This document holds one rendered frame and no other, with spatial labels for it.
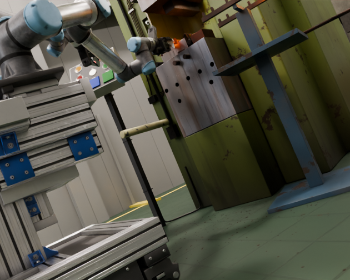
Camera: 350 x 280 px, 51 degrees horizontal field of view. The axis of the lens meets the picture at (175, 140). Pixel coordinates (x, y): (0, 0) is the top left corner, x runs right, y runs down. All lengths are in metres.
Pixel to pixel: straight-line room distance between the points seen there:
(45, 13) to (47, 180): 0.57
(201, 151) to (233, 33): 0.69
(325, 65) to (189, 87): 0.86
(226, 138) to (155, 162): 3.16
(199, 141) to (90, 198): 2.68
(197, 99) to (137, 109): 3.18
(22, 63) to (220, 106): 1.08
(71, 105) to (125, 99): 3.89
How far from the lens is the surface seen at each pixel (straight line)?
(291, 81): 2.08
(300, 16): 2.52
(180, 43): 2.21
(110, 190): 4.85
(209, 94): 2.05
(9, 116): 1.17
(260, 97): 2.14
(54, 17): 1.36
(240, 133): 2.00
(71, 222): 4.71
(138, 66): 1.92
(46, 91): 1.34
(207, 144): 2.11
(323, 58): 2.48
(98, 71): 2.45
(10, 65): 1.37
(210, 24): 2.66
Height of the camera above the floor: 0.39
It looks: 2 degrees up
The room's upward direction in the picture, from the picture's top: 23 degrees counter-clockwise
